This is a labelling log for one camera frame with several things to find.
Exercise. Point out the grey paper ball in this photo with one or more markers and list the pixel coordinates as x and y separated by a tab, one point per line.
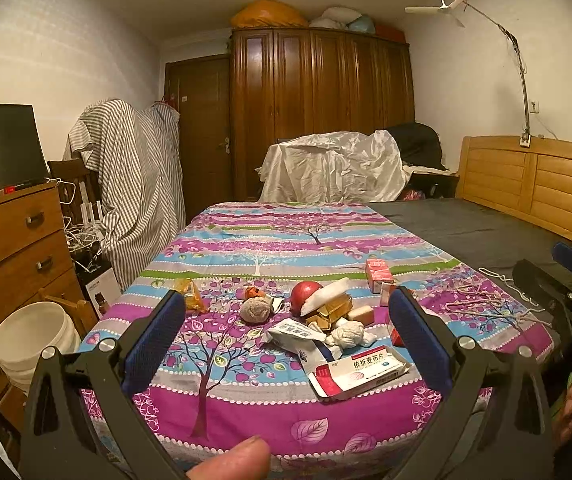
256	310

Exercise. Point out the beige sponge block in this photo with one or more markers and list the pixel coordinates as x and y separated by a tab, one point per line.
364	315

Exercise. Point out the red pomegranate with sticker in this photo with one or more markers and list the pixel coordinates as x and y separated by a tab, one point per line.
300	293

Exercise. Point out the white plastic bucket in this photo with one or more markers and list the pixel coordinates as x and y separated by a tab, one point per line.
26	332

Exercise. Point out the operator left hand thumb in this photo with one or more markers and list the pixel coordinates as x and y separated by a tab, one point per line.
249	460

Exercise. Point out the purple floral bed sheet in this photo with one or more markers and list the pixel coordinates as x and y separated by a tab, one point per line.
225	379

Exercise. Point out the red white medicine box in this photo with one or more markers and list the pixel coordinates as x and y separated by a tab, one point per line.
361	372

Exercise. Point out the golden cardboard box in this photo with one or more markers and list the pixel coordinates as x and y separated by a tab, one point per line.
328	314

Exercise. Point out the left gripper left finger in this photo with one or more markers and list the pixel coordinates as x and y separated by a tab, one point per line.
59	440

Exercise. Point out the grey striped cloth cover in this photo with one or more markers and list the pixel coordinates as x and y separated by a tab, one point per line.
136	156

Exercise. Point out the wooden bed headboard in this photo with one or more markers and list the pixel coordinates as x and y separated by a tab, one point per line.
532	184

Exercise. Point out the white satin cloth cover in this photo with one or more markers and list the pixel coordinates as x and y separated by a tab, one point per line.
332	168

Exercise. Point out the orange bag on wardrobe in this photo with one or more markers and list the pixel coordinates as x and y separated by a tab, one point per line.
268	13

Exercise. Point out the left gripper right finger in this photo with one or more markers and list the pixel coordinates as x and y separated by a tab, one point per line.
492	421

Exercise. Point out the white tissue wad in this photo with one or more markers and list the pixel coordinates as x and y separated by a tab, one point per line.
350	334

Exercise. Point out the dark wooden wardrobe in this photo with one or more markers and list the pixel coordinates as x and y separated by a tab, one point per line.
289	82

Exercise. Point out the black television screen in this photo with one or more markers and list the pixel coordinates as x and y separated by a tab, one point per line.
21	157

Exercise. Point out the white pillows on wardrobe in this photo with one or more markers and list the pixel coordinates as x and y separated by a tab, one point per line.
342	18

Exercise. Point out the white ceiling fan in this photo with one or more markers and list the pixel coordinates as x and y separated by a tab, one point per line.
445	8

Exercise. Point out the dark grey mattress cover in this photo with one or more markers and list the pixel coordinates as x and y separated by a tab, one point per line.
476	235

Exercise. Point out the wooden chest of drawers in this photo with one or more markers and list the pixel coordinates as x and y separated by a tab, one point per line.
34	258

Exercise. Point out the orange small wrapper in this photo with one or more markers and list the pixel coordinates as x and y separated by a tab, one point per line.
253	292

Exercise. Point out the alcohol wipes packet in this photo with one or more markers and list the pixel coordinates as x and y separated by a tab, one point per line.
306	343

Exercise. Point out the black clothes pile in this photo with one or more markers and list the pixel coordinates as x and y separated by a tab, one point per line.
419	145

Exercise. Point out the yellow snack wrapper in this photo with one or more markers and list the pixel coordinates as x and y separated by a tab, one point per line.
189	290

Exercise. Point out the dark wooden door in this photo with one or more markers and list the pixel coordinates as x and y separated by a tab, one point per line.
198	89

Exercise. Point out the pink drink carton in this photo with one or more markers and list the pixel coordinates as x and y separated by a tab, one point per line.
378	274

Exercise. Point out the white product box on floor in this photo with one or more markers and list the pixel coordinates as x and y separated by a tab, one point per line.
102	289

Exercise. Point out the wooden chair frame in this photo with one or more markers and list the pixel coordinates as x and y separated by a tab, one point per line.
81	311

